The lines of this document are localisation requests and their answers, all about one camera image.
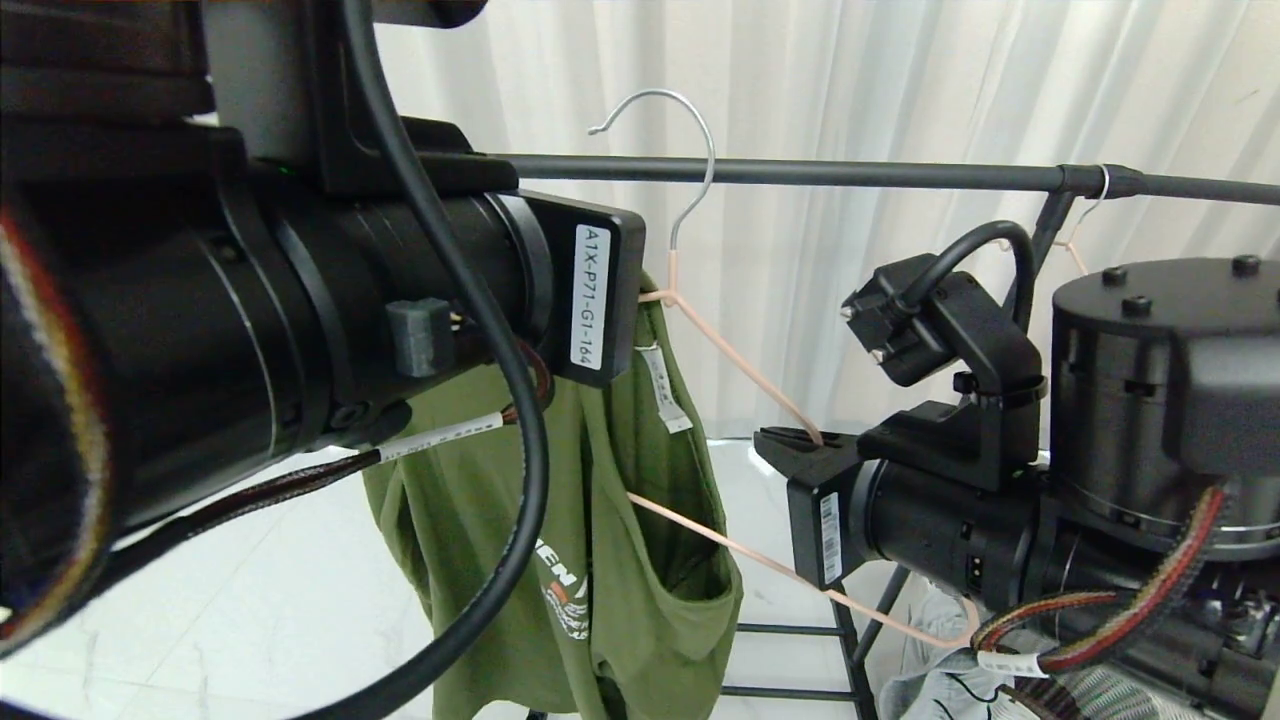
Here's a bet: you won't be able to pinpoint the white curtain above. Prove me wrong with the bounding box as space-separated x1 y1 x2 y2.
370 0 1280 446

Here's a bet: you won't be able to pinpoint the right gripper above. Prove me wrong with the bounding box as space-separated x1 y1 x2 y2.
785 455 1061 613

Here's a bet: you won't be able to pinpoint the white laundry basket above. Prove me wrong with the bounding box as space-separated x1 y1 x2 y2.
1050 665 1201 720

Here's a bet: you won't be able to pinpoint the pink clothes hanger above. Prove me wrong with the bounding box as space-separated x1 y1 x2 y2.
993 163 1113 278
588 88 983 649

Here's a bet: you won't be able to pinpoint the black clothes rack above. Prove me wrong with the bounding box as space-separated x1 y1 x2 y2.
490 152 1280 720

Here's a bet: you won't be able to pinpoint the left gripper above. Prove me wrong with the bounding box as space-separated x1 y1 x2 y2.
100 160 647 523

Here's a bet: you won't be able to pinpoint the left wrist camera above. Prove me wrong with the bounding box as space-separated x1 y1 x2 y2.
0 0 521 196

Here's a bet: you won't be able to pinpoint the pale grey shorts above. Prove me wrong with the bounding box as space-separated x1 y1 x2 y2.
868 585 1016 720

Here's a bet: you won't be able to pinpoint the green long-sleeved shirt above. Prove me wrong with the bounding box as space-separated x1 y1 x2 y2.
362 270 746 720

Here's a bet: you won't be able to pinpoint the black cable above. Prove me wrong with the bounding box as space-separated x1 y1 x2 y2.
288 0 551 720
895 220 1038 331

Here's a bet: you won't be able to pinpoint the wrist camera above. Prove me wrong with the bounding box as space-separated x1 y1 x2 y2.
0 0 521 196
840 252 1049 491

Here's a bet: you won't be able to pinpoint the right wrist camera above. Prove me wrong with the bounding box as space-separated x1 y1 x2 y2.
840 252 1049 491

